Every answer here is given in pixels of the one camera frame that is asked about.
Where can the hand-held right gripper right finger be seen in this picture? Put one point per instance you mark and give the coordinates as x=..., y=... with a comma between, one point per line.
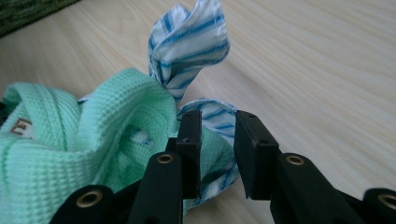
x=255, y=155

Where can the green woven basket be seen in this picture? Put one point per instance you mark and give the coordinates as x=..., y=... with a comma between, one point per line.
x=18, y=12

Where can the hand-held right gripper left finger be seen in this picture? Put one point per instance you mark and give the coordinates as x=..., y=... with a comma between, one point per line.
x=190, y=149

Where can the mint green striped bib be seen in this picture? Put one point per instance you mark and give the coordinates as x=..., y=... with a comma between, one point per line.
x=93, y=124

